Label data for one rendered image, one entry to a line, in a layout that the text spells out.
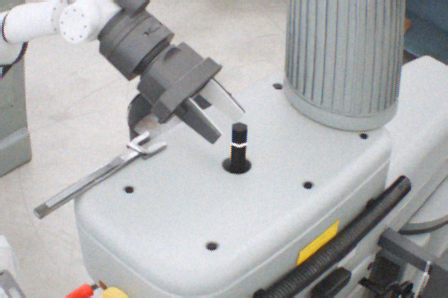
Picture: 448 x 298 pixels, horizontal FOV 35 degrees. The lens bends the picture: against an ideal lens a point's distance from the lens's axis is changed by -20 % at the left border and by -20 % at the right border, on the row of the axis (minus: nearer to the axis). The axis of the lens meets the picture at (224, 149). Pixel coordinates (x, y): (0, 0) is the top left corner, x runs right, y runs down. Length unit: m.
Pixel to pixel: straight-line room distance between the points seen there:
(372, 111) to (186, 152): 0.28
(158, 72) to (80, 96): 3.72
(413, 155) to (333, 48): 0.37
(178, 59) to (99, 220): 0.23
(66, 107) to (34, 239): 1.18
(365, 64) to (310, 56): 0.09
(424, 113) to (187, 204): 0.64
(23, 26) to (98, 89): 3.62
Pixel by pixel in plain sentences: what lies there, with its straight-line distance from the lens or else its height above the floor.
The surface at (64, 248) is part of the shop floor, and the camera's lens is 3.72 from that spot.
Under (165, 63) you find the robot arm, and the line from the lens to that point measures 1.06.
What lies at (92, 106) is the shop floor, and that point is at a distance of 4.65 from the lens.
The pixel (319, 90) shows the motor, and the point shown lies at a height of 1.94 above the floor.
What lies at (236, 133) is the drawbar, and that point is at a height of 1.94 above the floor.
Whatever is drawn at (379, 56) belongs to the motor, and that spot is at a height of 2.02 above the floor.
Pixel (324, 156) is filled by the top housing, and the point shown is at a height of 1.89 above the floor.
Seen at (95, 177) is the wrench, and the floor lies 1.90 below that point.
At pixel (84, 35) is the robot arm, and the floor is 2.06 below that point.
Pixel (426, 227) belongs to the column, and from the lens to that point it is 1.58.
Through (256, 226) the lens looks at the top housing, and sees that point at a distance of 1.01.
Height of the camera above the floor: 2.56
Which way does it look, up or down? 37 degrees down
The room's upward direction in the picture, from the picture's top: 3 degrees clockwise
